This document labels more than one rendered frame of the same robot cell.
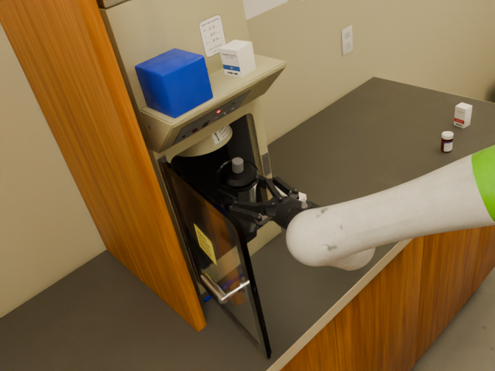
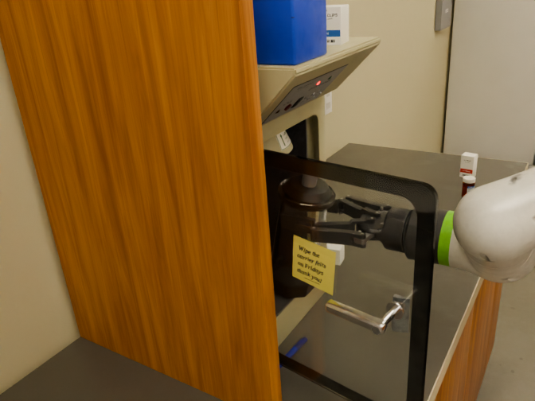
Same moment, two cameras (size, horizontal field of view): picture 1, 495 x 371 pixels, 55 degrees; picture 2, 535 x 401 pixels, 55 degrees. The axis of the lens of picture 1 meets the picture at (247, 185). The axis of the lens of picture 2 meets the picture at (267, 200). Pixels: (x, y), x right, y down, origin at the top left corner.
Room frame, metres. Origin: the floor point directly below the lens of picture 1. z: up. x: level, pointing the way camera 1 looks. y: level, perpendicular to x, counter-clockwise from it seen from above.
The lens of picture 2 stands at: (0.19, 0.40, 1.62)
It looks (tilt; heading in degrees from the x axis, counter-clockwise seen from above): 24 degrees down; 339
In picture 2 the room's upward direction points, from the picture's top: 4 degrees counter-clockwise
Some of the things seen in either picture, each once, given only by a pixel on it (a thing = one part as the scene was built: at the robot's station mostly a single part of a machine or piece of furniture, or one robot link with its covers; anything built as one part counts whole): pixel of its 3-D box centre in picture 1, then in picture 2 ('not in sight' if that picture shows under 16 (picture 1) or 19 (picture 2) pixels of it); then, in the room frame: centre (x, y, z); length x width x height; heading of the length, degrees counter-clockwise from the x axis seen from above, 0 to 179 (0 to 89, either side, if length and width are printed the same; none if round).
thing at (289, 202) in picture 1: (283, 210); not in sight; (0.86, -0.07, 1.20); 0.09 x 0.08 x 0.07; 36
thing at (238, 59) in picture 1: (238, 58); (330, 25); (0.99, -0.04, 1.54); 0.05 x 0.05 x 0.06; 44
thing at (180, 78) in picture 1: (174, 82); (280, 27); (0.89, 0.10, 1.56); 0.10 x 0.10 x 0.09; 36
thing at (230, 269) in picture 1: (216, 261); (330, 289); (0.75, 0.10, 1.19); 0.30 x 0.01 x 0.40; 27
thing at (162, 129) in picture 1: (220, 105); (313, 80); (0.95, 0.02, 1.46); 0.32 x 0.11 x 0.10; 126
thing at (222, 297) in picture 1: (221, 284); (363, 310); (0.68, 0.09, 1.20); 0.10 x 0.05 x 0.03; 27
